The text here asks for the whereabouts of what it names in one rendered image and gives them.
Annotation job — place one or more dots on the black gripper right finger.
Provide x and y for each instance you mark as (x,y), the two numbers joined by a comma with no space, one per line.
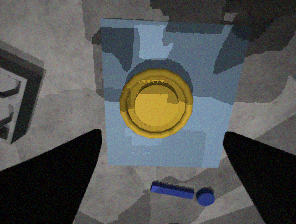
(268,175)

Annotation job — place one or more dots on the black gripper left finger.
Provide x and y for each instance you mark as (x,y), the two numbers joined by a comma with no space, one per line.
(49,188)

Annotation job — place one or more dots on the light blue rectangular mat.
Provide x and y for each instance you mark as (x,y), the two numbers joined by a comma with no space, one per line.
(209,57)

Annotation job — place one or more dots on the dark grey dish rack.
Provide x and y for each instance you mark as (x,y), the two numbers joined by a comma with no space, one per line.
(18,91)

